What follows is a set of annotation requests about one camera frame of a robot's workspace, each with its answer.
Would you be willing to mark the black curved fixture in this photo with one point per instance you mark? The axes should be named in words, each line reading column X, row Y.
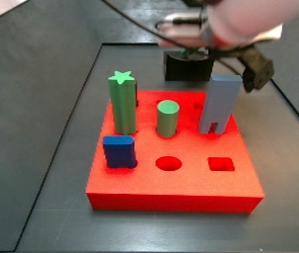
column 186, row 68

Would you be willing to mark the green star peg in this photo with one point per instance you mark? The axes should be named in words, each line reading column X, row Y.
column 124, row 95

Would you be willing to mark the light blue slotted block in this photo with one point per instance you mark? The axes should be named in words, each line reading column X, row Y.
column 221, row 98

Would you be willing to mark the green three prong object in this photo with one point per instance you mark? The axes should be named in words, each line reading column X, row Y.
column 190, row 51

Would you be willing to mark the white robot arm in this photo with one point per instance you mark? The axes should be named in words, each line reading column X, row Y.
column 236, row 23

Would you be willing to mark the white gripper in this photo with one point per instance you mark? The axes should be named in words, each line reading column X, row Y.
column 185, row 28

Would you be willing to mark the dark blue rounded peg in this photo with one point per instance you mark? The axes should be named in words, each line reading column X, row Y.
column 120, row 151

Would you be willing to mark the red peg board block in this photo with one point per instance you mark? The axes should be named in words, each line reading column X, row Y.
column 193, row 172

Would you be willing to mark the green round cylinder peg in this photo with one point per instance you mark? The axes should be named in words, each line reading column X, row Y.
column 168, row 113

